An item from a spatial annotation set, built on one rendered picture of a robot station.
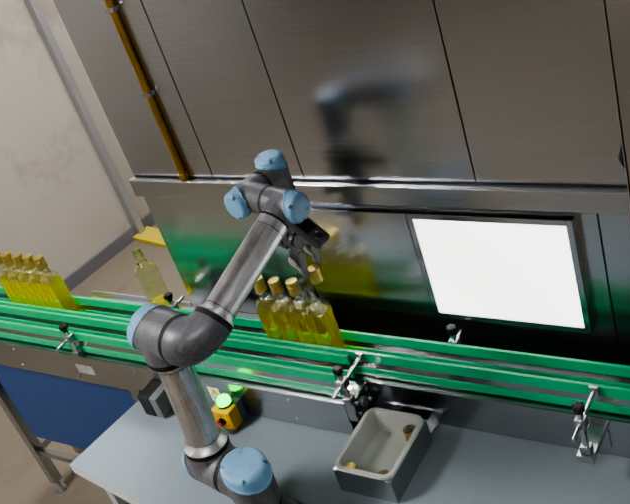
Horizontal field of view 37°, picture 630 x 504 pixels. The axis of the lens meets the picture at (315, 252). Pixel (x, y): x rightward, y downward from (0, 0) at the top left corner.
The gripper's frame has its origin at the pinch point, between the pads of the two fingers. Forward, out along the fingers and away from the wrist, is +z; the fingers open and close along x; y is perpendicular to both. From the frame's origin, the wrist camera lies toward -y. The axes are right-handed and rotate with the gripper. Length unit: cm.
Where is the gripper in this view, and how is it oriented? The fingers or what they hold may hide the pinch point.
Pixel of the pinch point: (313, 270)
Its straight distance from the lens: 246.8
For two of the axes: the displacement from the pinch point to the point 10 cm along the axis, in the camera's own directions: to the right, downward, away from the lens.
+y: -6.8, -2.2, 6.9
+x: -6.7, 5.6, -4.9
